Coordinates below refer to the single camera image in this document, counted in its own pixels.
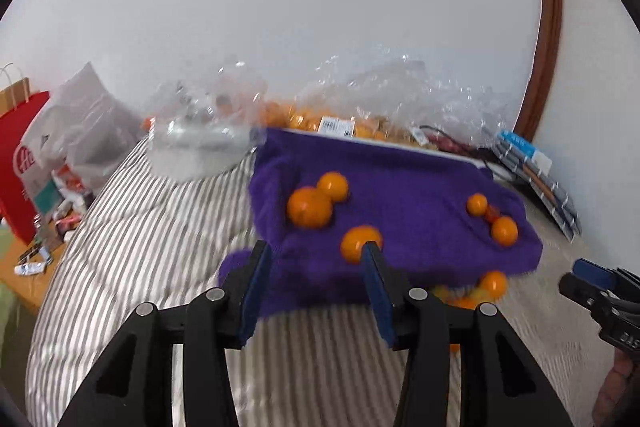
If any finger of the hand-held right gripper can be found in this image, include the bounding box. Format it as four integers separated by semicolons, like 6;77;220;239
572;258;621;289
558;273;608;315

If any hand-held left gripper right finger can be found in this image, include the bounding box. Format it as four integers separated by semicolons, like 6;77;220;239
361;242;573;427

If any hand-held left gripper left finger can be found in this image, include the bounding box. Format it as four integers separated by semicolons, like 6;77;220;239
57;239;273;427

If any purple towel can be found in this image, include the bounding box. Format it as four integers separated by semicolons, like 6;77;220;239
217;127;544;320

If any person's right hand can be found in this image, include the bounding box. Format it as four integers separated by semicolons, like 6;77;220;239
592;349;640;427

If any blue flat packet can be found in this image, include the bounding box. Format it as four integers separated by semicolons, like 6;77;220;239
497;130;553;174

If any crumpled clear plastic bag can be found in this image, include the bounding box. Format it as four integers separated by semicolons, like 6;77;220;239
147;64;266;180
410;74;508;150

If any red packet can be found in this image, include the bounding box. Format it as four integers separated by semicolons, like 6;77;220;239
425;134;468;154

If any clear plastic bag of mandarins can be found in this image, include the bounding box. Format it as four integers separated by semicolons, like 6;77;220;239
260;54;418;144

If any pile of small packets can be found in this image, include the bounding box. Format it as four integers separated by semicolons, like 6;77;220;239
15;172;96;278

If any wooden side table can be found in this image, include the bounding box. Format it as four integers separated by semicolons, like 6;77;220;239
0;219;68;315

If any white plastic bag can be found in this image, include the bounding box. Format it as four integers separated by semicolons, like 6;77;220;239
20;62;146;212

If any red paper bag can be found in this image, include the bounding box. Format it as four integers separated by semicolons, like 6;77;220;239
0;91;52;245

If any brown paper bag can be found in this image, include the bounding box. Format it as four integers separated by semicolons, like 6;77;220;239
0;64;32;118

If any brown wooden door frame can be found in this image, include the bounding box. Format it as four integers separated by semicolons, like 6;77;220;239
514;0;565;142

